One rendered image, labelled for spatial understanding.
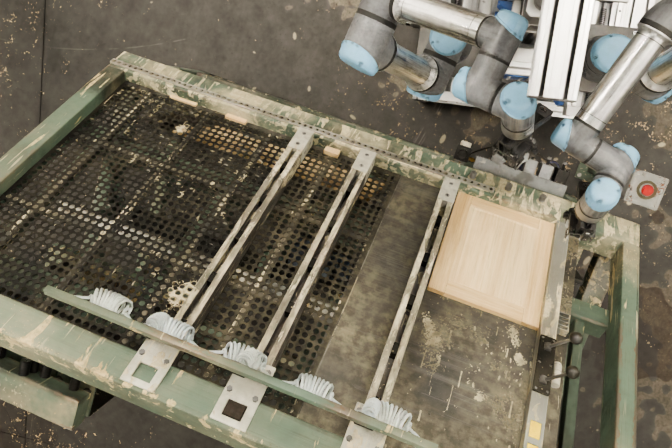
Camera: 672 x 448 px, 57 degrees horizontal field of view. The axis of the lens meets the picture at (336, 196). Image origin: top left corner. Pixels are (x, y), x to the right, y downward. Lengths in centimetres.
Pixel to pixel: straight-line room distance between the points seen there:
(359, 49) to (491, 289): 94
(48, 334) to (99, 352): 15
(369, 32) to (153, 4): 224
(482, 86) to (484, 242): 94
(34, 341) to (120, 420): 248
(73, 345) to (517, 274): 141
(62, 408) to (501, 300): 138
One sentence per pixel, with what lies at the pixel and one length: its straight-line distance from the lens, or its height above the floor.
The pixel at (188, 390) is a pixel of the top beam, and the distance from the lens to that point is 174.
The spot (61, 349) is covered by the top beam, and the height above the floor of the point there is 189.
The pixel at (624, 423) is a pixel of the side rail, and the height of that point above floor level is 150.
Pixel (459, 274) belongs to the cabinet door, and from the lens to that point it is 216.
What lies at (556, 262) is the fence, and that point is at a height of 107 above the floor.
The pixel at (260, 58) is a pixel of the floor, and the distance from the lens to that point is 349.
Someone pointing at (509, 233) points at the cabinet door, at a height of 99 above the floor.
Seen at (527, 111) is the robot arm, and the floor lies 188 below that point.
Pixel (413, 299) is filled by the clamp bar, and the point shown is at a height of 140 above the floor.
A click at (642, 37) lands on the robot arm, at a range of 172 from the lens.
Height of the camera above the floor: 330
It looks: 76 degrees down
